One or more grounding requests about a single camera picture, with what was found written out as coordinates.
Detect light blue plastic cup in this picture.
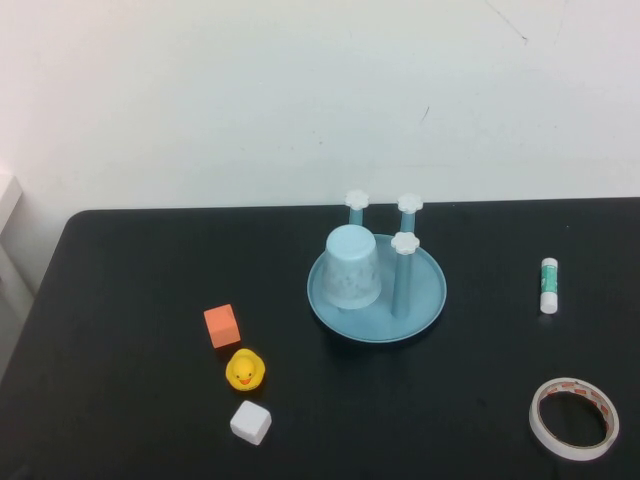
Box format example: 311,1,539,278
324,224,383,312

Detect blue cup stand white caps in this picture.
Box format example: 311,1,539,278
306,189,448,344

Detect orange foam cube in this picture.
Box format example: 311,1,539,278
202,303,242,350

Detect yellow rubber duck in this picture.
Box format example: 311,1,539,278
224,348,267,392

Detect white foam cube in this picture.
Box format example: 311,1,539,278
229,399,273,447

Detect white green glue stick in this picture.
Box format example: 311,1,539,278
539,257,559,315

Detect white double-sided tape roll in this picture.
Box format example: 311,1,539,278
528,377,621,462

